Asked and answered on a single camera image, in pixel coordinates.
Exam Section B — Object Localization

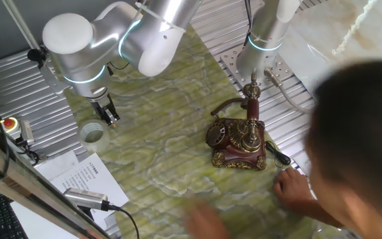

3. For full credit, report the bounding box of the silver perforated device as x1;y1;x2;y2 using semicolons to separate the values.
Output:
63;187;109;212

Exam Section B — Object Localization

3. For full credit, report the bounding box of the person left hand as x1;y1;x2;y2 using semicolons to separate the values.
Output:
182;199;231;239

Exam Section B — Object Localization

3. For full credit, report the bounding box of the black device cable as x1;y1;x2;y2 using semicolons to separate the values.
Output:
106;202;141;239

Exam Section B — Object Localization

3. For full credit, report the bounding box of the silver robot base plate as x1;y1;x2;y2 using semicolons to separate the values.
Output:
220;44;294;89

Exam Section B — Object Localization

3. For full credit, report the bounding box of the person right hand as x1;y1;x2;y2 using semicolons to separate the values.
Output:
272;167;314;213

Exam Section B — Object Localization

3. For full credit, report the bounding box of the person head dark hair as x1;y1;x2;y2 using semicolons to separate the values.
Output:
305;59;382;239

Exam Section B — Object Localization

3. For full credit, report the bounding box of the black cable with plug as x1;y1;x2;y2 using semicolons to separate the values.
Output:
14;135;41;167

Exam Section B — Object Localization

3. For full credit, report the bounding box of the white paper sheet faint print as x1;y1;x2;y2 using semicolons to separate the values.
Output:
33;151;80;182

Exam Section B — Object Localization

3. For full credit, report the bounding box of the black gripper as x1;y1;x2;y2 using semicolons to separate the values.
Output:
90;94;121;127

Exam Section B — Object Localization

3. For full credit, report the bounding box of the person right forearm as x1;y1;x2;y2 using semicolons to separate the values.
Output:
293;197;344;229

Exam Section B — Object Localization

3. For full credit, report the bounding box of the black ring clamp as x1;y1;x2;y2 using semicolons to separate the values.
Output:
27;46;49;64

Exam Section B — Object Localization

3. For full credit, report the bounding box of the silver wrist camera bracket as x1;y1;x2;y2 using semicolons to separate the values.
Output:
40;59;71;96

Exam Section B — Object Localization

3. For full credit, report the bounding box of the shiny metal bar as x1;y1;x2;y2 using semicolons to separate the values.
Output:
0;132;112;239

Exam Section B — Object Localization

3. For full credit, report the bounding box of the green marble pattern mat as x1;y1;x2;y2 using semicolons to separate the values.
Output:
63;25;348;239

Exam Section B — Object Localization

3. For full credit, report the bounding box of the grey conduit with connector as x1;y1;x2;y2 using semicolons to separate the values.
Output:
263;67;314;116

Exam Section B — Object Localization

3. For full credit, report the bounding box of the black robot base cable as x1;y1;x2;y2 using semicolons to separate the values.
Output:
243;0;255;47

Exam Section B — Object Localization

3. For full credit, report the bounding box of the thin black phone cable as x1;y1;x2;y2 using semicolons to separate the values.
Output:
265;140;292;168

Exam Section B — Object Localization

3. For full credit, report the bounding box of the red emergency stop button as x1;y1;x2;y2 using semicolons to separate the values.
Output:
0;116;21;134

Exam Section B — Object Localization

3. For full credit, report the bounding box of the printed white paper sheet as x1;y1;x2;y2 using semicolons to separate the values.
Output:
50;152;131;230

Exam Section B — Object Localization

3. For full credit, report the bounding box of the maroon gold rotary phone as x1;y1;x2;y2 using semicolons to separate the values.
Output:
206;118;267;172

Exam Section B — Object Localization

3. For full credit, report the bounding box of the white marble pattern sheet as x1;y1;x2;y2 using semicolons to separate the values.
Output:
279;0;382;100

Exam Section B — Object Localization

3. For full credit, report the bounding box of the brass maroon phone handset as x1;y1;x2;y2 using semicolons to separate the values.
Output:
240;71;262;153

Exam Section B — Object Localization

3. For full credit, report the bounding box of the brass rotary dial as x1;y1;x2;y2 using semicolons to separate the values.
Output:
206;121;227;149

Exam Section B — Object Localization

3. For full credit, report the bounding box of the small grey box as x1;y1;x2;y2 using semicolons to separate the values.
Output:
19;119;35;146

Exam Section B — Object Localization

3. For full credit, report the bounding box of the clear tape roll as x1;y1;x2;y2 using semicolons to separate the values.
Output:
78;119;111;153

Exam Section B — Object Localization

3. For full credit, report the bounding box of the dark brown coiled cord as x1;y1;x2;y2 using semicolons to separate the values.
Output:
210;97;249;117

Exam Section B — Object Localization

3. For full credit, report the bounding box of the grey metal pole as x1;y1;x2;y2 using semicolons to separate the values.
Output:
1;0;44;57

